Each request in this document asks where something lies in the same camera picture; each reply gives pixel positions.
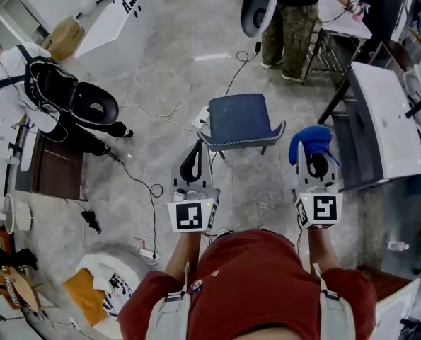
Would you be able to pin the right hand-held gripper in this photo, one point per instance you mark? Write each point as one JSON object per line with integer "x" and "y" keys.
{"x": 325, "y": 207}

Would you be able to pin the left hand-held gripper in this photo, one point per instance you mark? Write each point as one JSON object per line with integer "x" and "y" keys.
{"x": 189, "y": 218}

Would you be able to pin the blue wiping cloth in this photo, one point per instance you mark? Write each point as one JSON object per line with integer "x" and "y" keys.
{"x": 312, "y": 136}

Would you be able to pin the grey chair with blue seat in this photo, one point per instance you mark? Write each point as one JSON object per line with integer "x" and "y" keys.
{"x": 238, "y": 115}

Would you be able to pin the person's left forearm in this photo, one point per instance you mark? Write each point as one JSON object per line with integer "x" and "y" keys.
{"x": 183, "y": 257}

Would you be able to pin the person's right forearm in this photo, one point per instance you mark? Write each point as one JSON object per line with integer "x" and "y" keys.
{"x": 321, "y": 250}

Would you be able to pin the person's right shoe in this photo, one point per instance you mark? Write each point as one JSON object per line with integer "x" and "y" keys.
{"x": 264, "y": 227}

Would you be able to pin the white red power strip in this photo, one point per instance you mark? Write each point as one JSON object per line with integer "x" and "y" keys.
{"x": 148, "y": 253}

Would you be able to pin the grey table white top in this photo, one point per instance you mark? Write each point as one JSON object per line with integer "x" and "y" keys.
{"x": 390, "y": 119}

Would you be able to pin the plastic water bottle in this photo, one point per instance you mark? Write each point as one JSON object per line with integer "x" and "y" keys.
{"x": 398, "y": 245}

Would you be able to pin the black power adapter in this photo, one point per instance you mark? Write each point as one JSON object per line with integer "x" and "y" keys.
{"x": 90, "y": 218}

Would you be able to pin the person's red shirt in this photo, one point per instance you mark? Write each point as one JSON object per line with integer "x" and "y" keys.
{"x": 252, "y": 278}

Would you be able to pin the brown wooden cabinet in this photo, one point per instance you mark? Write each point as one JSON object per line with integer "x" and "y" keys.
{"x": 387, "y": 283}

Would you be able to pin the grey round pouf basket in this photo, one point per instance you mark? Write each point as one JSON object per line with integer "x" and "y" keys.
{"x": 90, "y": 262}

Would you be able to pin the black white patterned cloth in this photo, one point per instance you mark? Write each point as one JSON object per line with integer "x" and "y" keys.
{"x": 120, "y": 289}

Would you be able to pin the dark wooden cabinet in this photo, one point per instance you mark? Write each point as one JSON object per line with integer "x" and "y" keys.
{"x": 54, "y": 168}

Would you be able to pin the cream cloth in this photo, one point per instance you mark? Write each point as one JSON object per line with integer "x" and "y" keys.
{"x": 102, "y": 282}

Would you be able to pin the black legged white table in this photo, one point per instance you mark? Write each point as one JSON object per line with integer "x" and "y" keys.
{"x": 337, "y": 27}

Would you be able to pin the white countertop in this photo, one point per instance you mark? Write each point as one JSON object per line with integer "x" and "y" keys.
{"x": 397, "y": 310}

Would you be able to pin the orange cloth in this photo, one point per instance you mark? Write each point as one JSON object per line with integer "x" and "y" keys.
{"x": 82, "y": 296}

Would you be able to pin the pink cloth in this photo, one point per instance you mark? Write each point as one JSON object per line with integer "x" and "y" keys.
{"x": 358, "y": 17}

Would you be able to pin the black tap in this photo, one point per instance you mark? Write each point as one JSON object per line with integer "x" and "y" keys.
{"x": 127, "y": 7}

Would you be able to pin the cardboard box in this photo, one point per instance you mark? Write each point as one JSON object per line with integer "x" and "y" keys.
{"x": 65, "y": 35}

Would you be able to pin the wooden stool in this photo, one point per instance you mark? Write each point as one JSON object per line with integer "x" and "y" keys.
{"x": 19, "y": 285}

